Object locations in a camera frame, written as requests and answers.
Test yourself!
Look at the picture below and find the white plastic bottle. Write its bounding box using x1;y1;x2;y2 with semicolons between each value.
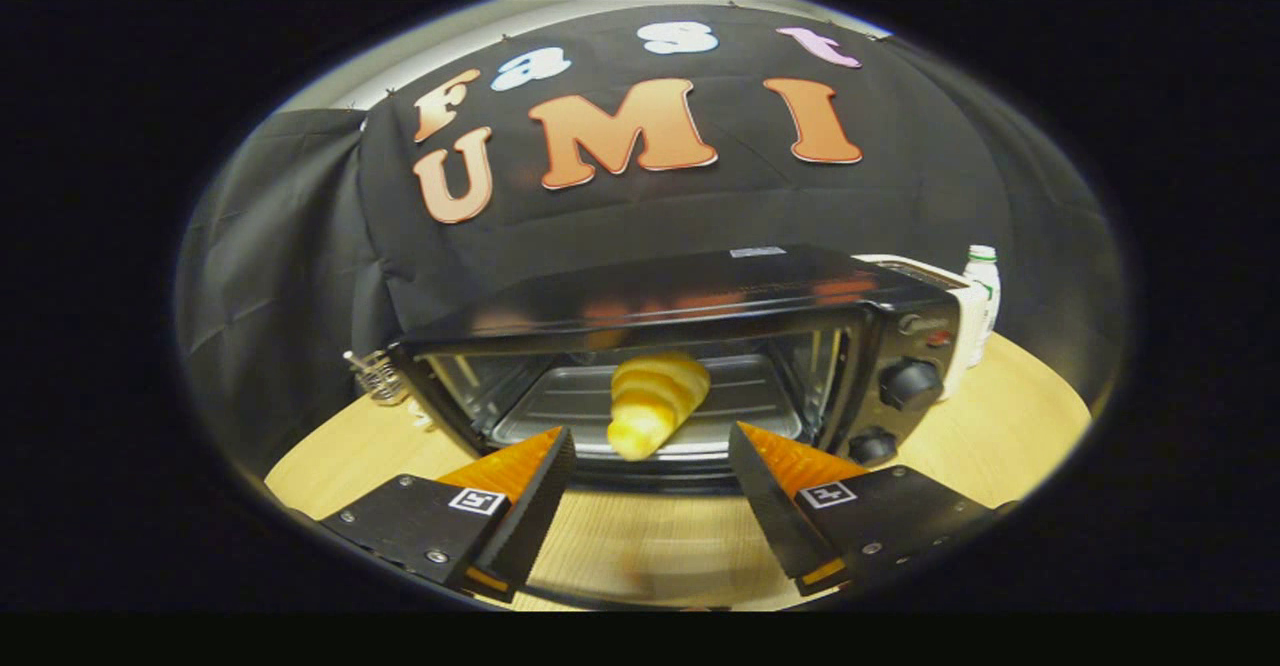
964;245;1002;342

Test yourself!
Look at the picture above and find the white bread toaster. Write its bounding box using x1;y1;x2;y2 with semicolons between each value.
855;254;991;402

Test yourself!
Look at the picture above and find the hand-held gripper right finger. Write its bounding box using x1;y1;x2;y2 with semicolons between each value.
728;421;1021;597

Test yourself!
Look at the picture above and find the yellow croissant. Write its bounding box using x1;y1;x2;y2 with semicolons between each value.
606;350;712;462

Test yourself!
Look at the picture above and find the black toaster oven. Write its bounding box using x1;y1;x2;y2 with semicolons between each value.
388;243;963;611

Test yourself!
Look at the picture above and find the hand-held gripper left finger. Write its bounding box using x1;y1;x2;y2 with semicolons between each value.
320;426;578;604

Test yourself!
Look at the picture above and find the small metal wire basket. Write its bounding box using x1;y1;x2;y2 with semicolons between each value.
343;349;406;407

